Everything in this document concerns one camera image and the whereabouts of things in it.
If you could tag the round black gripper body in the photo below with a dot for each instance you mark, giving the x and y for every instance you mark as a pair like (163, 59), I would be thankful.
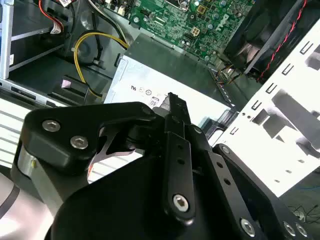
(112, 200)

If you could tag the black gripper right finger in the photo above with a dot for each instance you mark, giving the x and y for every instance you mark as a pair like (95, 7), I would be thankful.
(250, 176)

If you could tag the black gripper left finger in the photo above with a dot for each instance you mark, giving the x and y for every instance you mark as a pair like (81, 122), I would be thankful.
(177, 162)

